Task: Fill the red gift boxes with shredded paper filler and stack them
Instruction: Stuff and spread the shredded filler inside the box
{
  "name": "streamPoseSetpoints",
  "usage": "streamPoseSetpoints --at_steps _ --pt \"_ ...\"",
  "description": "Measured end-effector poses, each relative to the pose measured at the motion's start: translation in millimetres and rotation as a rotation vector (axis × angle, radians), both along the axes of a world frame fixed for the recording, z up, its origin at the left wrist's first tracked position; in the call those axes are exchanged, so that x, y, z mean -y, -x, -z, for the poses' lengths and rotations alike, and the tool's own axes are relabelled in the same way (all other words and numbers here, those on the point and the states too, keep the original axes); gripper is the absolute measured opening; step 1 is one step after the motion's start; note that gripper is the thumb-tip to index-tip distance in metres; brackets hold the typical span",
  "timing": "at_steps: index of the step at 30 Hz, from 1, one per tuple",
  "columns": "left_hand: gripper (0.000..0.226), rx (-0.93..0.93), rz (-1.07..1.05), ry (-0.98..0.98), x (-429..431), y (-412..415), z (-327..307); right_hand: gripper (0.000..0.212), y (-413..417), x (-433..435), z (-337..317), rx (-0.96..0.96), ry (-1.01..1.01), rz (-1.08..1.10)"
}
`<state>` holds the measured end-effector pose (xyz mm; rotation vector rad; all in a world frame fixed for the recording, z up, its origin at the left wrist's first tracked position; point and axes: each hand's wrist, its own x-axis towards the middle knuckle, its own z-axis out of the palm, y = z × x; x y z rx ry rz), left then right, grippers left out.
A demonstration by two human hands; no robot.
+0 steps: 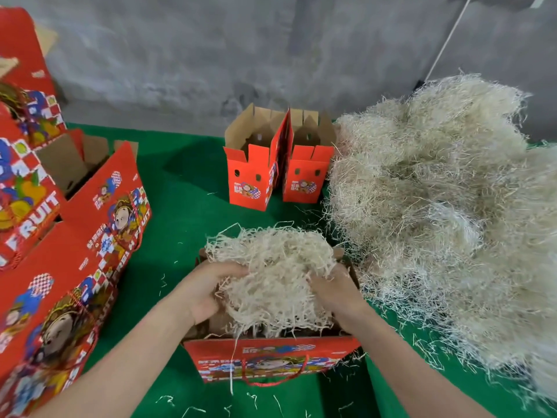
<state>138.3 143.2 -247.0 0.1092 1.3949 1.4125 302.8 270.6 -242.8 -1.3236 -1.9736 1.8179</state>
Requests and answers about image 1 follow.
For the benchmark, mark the person's left hand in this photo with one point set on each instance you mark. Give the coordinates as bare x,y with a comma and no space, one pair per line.
204,287

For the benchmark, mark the red cardboard box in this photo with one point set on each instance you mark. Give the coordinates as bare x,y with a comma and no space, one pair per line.
252,174
306,169
261,357

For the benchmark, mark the person's left forearm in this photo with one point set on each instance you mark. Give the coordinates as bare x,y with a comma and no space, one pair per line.
113,370

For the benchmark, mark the person's right hand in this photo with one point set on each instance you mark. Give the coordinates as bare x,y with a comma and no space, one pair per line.
339,296

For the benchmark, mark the group of red boxes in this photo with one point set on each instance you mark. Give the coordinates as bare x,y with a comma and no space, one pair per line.
61,257

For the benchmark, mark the person's right forearm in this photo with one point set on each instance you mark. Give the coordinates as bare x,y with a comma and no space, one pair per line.
409,370

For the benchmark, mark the pile of wood wool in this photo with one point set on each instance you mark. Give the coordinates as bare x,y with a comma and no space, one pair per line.
452,213

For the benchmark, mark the white pole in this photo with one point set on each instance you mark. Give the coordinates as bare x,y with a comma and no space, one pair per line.
448,39

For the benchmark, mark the small straw filler clump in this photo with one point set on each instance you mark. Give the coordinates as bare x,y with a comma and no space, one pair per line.
274,278

